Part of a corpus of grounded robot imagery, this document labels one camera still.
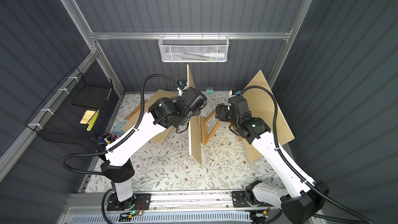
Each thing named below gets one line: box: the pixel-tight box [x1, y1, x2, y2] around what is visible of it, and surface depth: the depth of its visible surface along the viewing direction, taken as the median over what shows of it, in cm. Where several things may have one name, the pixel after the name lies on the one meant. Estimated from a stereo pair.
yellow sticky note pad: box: [79, 109, 97, 124], surface depth 76 cm
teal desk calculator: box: [112, 121, 127, 137], surface depth 100 cm
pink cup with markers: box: [98, 132, 119, 145], surface depth 83 cm
